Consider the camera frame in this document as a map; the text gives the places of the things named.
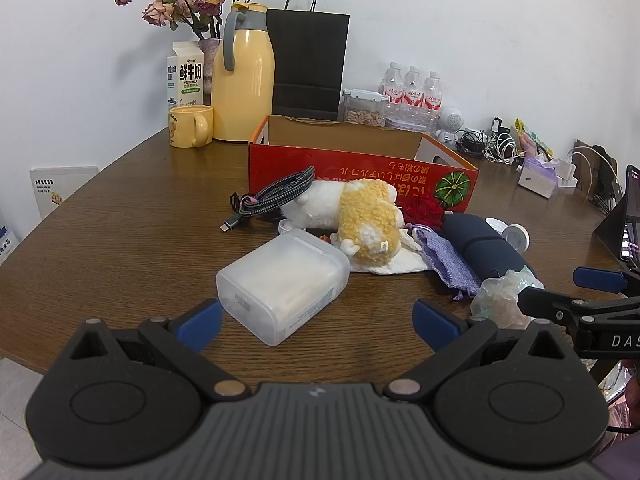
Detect white cable bundle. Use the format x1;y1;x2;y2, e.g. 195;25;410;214
485;132;518;164

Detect navy blue pouch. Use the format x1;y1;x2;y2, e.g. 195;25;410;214
442;213;538;286

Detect blue white carton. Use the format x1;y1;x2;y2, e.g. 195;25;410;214
0;225;21;267

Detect grey braided cable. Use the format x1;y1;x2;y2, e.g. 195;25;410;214
220;166;317;233

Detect white booklet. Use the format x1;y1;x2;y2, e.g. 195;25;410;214
30;165;99;221

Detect black tablet in stand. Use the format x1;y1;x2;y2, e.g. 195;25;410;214
592;164;640;267

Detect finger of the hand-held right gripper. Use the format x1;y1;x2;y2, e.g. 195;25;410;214
517;287;583;322
572;266;640;295

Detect purple tissue box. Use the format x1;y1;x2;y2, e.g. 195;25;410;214
517;155;562;197

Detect red label water bottle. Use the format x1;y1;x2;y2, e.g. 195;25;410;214
381;62;405;128
422;71;446;133
402;66;425;131

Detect yellow snack packet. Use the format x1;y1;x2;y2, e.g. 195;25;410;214
515;118;554;159

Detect white cloth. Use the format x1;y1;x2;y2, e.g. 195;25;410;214
350;230;432;277

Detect person's clothing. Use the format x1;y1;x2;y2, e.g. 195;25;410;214
597;360;640;480

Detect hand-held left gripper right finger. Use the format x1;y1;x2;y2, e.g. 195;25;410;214
385;299;572;403

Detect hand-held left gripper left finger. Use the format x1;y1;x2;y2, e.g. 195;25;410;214
70;299;252;403

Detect brown cardboard piece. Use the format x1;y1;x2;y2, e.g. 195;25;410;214
573;139;619;202

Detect pink flower vase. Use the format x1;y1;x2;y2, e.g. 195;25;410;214
199;37;224;95

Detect white power adapter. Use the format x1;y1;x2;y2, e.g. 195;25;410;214
556;159;579;189

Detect yellow white plush toy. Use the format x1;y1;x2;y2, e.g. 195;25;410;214
280;178;405;265

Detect red cardboard box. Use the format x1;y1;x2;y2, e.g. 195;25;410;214
248;115;480;216

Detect black paper bag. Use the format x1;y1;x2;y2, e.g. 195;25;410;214
266;0;351;122

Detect black cable bundle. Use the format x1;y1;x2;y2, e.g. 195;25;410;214
456;129;488;161

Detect yellow mug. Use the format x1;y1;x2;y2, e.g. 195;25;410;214
168;105;215;149

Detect yellow thermos jug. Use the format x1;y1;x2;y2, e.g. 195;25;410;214
210;3;276;142

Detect clear seed container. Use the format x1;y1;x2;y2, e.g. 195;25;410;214
342;88;389;128

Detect clear plastic wrap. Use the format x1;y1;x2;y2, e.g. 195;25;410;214
470;266;546;332

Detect red fabric rose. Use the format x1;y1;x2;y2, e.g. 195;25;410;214
401;195;447;232

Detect purple cloth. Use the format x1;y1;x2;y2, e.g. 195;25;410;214
414;229;483;302

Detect white milk carton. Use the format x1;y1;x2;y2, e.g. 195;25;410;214
166;41;205;111

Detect white robot speaker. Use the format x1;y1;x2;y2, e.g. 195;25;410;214
434;105;464;147

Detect translucent plastic box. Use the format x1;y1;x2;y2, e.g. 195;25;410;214
216;228;351;347

